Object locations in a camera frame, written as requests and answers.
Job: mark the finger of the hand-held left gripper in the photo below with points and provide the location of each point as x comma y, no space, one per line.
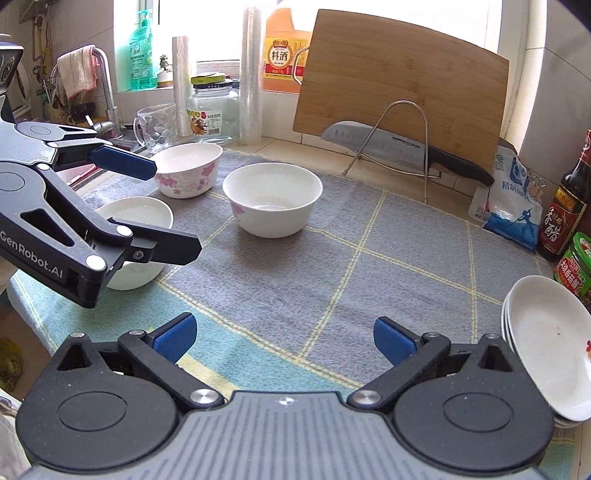
161,247
124,161

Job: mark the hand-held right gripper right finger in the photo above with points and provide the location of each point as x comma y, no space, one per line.
395,339

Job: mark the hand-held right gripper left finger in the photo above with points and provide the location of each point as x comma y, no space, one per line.
173,339

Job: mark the plain white bowl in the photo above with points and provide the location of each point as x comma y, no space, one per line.
138,212

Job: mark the white bowl pink floral band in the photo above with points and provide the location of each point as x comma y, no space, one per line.
189,177

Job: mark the white bowl single pink flower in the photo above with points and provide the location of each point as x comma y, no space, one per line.
272,203

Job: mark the white plate red fruit print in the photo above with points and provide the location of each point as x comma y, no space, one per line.
561,414
567,422
549,332

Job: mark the clear glass mug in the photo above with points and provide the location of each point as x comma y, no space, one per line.
157,127

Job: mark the metal faucet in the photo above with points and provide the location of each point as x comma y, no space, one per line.
107,92

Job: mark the grey and teal checked mat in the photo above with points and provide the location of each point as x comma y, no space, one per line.
369,258

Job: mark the small potted plant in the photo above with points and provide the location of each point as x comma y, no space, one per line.
164,71

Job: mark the short plastic wrap roll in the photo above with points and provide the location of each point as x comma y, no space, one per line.
182,78

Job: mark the cloth rag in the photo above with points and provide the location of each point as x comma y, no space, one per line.
76,71

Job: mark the glass jar green lid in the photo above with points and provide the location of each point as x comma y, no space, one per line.
214,113

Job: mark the green dish soap bottle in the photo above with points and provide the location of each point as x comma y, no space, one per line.
142,55

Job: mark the hanging kitchen utensils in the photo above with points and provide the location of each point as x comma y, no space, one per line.
44,64

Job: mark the window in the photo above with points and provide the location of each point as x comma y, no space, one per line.
207,27

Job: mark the white and blue salt bag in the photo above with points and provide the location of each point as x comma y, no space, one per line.
512,198

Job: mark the orange cooking wine jug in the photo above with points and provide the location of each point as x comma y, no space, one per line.
281,55

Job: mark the sauce jar green lid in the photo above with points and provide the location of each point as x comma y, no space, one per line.
577,267

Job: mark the metal binder clip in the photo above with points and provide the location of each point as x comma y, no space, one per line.
540,185
531,179

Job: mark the dark vinegar bottle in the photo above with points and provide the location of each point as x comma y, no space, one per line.
565,212

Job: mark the wooden cutting board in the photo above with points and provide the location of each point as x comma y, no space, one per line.
392,69

